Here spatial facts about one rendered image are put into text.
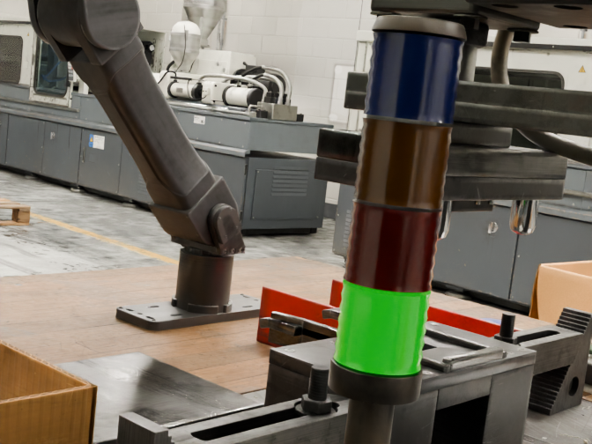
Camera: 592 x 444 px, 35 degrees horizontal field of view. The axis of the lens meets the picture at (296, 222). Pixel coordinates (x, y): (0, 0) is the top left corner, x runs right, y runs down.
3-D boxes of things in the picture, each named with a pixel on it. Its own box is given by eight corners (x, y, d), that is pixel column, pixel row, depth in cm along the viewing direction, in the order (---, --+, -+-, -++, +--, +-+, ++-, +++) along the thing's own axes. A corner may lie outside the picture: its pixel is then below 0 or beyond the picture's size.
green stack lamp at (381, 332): (369, 345, 44) (378, 274, 43) (438, 367, 41) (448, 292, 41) (315, 355, 41) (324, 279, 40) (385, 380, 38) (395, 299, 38)
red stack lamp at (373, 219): (379, 270, 43) (388, 198, 43) (448, 289, 41) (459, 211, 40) (324, 276, 40) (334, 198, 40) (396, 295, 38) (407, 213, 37)
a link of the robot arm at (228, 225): (218, 205, 102) (254, 204, 106) (164, 193, 107) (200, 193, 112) (211, 262, 103) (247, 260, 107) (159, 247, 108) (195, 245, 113)
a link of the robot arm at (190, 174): (212, 257, 105) (66, 5, 85) (173, 247, 109) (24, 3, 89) (246, 219, 108) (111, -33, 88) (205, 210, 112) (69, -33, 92)
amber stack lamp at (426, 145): (388, 195, 43) (397, 121, 42) (460, 208, 40) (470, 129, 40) (334, 195, 40) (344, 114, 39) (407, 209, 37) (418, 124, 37)
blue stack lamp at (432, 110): (398, 117, 42) (408, 41, 42) (471, 126, 40) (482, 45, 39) (344, 111, 39) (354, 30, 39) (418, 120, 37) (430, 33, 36)
